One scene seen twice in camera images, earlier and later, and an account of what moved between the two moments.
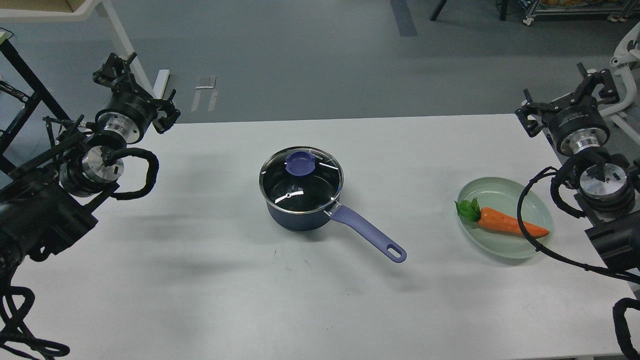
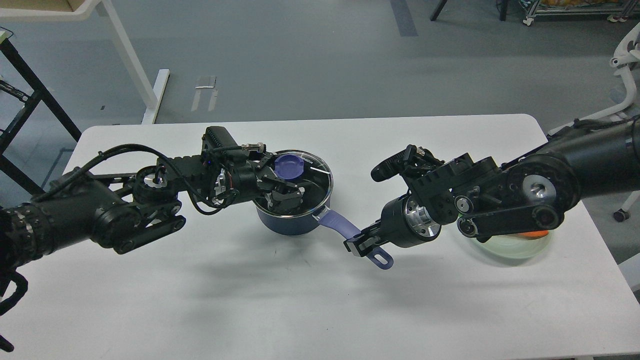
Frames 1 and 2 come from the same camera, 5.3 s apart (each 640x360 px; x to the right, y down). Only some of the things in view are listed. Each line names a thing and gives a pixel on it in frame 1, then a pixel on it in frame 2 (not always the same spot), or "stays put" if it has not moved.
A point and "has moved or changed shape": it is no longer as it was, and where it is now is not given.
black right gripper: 576,127 to 404,223
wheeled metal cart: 618,10 stays put
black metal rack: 43,92 stays put
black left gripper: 130,111 to 239,177
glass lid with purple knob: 300,180 has moved or changed shape
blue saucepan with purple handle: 345,216 has moved or changed shape
